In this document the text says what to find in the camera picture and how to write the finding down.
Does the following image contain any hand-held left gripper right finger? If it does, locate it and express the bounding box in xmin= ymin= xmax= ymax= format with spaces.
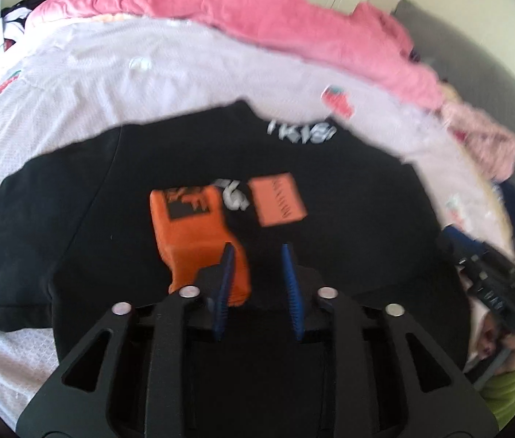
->
xmin=282 ymin=243 xmax=500 ymax=438

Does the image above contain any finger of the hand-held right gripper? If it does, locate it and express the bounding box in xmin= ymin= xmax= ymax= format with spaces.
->
xmin=440 ymin=223 xmax=486 ymax=265

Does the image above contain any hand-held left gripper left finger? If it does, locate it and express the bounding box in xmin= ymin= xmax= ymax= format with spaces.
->
xmin=16 ymin=243 xmax=236 ymax=438

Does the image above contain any black printed t-shirt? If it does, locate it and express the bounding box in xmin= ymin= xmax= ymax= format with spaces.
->
xmin=0 ymin=99 xmax=470 ymax=375

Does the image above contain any dark clothes pile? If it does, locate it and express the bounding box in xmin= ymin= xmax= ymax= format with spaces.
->
xmin=0 ymin=0 xmax=67 ymax=51

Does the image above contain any pink patterned cloth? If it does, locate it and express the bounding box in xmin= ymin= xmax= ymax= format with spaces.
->
xmin=442 ymin=100 xmax=515 ymax=181

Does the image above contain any green cloth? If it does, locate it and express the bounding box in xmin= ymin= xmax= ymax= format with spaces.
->
xmin=481 ymin=351 xmax=515 ymax=426

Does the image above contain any light purple strawberry bed sheet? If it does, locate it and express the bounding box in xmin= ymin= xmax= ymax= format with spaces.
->
xmin=0 ymin=17 xmax=515 ymax=420

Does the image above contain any pink quilt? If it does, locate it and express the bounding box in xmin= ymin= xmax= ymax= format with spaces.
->
xmin=25 ymin=0 xmax=445 ymax=110

